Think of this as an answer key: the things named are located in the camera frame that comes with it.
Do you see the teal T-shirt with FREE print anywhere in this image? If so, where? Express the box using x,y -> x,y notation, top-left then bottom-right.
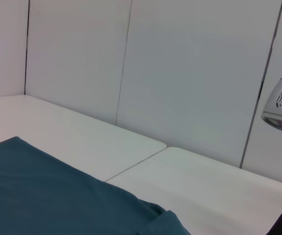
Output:
0,136 -> 192,235

